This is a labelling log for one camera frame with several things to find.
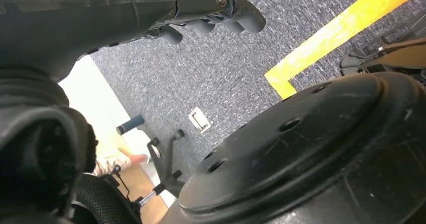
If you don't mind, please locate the silver floor socket plate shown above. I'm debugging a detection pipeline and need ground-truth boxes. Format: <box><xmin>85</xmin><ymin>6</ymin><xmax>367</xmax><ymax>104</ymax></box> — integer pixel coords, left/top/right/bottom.
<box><xmin>188</xmin><ymin>106</ymin><xmax>211</xmax><ymax>134</ymax></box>

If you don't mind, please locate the brown wooden board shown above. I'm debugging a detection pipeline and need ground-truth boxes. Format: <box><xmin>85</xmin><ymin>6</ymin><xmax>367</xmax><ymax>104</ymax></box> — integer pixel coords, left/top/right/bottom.
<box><xmin>115</xmin><ymin>164</ymin><xmax>169</xmax><ymax>224</ymax></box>

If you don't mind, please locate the black round perforated disc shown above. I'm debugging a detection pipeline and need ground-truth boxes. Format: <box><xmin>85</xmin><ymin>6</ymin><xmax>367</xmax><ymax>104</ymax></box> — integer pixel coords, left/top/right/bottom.
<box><xmin>159</xmin><ymin>71</ymin><xmax>426</xmax><ymax>224</ymax></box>

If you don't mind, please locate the white furniture panel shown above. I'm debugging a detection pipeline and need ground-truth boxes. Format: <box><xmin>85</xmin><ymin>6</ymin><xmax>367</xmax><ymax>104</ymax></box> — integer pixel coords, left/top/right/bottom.
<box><xmin>58</xmin><ymin>54</ymin><xmax>177</xmax><ymax>208</ymax></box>

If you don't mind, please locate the yellow floor tape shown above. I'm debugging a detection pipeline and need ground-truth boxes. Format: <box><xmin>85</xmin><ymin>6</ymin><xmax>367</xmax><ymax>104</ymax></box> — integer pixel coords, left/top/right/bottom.
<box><xmin>264</xmin><ymin>0</ymin><xmax>426</xmax><ymax>100</ymax></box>

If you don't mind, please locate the dark furniture base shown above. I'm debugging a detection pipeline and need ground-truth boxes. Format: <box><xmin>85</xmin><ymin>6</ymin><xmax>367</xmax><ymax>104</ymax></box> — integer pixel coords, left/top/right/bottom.
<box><xmin>339</xmin><ymin>33</ymin><xmax>426</xmax><ymax>83</ymax></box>

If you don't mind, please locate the black mesh office chair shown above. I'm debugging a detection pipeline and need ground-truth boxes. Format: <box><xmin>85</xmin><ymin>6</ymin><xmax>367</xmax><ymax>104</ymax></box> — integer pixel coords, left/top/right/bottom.
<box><xmin>71</xmin><ymin>129</ymin><xmax>187</xmax><ymax>224</ymax></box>

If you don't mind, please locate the dark grey cylinder handle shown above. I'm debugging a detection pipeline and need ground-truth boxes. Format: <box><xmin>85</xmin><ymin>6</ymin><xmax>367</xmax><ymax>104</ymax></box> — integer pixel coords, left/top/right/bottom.
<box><xmin>115</xmin><ymin>115</ymin><xmax>146</xmax><ymax>136</ymax></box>

